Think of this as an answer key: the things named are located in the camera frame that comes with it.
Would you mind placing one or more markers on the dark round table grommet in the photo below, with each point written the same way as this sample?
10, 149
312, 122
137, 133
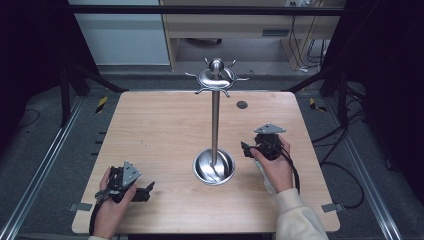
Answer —
242, 104

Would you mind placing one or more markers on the black frame crossbar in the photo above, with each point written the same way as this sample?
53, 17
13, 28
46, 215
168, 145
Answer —
200, 10

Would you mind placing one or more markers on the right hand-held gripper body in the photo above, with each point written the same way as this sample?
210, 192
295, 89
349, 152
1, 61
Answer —
270, 145

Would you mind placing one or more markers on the person's left hand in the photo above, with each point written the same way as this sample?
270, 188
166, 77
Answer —
108, 216

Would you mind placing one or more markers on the grey table corner bracket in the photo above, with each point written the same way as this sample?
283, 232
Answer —
332, 207
80, 207

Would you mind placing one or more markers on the aluminium floor rail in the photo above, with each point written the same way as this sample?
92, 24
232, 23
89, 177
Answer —
40, 170
363, 173

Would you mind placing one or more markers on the yellow black tape marker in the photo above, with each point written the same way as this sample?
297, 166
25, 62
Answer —
102, 103
315, 105

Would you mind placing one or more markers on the black metal stand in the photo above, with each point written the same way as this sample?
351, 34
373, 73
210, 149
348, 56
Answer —
341, 96
66, 96

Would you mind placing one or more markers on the light wooden desk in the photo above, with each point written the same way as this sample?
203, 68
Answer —
233, 25

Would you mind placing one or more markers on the person's right hand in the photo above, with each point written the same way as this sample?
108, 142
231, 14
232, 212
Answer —
278, 173

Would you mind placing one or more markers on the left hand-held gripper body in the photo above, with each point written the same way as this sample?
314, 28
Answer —
130, 173

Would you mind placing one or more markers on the white cabinet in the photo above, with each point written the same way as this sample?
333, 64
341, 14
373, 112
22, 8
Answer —
123, 36

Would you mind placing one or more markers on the stainless steel utensil stand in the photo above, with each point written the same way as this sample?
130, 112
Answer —
215, 116

